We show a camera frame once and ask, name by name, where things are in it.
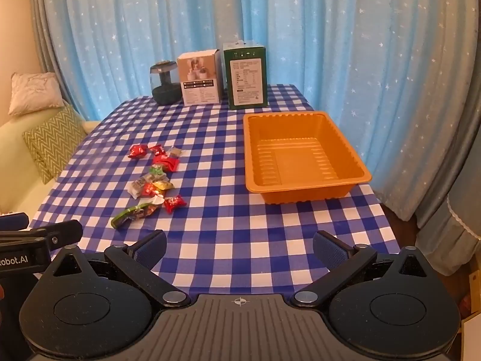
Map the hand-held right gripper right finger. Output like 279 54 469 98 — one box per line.
290 230 430 307

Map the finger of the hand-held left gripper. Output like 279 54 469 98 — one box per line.
0 220 84 250
0 213 30 231

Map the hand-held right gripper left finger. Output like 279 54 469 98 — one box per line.
51 229 191 307

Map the long green candy packet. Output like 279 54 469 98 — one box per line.
112 202 158 230

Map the pile of candies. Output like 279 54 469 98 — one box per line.
128 143 188 215

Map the orange plastic tray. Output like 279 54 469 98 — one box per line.
242 111 373 205

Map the pale green sofa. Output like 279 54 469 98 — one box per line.
0 98 103 216

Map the blue white checked tablecloth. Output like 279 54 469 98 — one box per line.
29 85 401 296

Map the green zigzag pillow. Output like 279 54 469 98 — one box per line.
23 105 88 185

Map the dark glass humidifier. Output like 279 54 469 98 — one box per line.
149 61 182 106

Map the grey lace-trimmed curtain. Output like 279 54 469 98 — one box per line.
372 0 481 249

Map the white product box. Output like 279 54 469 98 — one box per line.
176 50 222 106

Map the green carton box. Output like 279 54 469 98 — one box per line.
222 40 269 111

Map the plain grey curtain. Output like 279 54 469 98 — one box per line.
29 0 93 123

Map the blue star-print curtain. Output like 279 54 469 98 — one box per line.
35 0 452 181

